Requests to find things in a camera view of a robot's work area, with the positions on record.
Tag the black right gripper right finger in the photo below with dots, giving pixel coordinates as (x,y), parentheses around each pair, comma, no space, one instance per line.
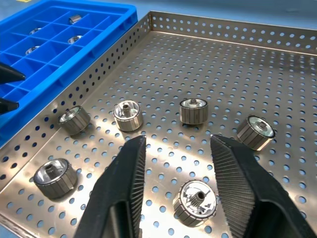
(247,193)

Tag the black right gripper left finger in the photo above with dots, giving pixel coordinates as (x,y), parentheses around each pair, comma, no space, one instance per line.
(116,193)

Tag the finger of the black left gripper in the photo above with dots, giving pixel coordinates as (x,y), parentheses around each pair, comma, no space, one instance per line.
(8,106)
(10,74)

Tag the blue compartment bin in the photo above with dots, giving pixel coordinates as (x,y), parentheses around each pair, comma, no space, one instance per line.
(62,67)

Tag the perforated metal tray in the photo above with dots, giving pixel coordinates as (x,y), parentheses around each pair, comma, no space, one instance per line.
(198,74)

